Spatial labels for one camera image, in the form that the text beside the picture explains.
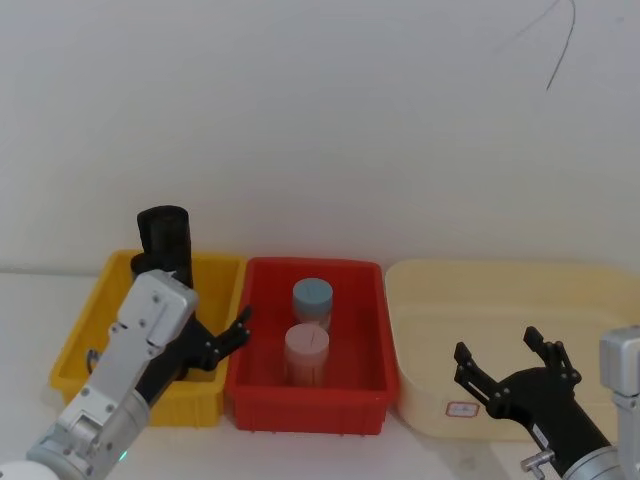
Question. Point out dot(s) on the black cylinder container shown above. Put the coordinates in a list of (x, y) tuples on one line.
[(167, 240)]

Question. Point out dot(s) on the red plastic bin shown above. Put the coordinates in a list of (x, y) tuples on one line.
[(360, 325)]

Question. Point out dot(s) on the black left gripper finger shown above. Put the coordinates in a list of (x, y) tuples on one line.
[(140, 264), (227, 342)]

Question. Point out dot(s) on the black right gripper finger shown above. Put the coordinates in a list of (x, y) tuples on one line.
[(477, 375), (552, 352)]

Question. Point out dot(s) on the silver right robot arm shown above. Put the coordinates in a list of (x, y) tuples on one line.
[(622, 365)]

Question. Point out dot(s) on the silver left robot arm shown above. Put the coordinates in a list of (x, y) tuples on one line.
[(120, 360)]

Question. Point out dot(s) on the jar with blue cap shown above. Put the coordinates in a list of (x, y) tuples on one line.
[(312, 300)]

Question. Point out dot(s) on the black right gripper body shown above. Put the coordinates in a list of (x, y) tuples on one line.
[(550, 405)]

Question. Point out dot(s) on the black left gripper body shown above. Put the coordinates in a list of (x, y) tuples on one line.
[(172, 367)]

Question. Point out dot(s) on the jar with pink cap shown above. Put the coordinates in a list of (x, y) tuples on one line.
[(306, 355)]

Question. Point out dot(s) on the yellow plastic bin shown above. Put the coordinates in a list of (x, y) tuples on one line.
[(210, 300)]

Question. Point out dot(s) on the cream plastic tray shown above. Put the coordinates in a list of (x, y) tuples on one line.
[(450, 305)]

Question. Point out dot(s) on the white label with red border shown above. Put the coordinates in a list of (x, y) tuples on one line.
[(462, 409)]

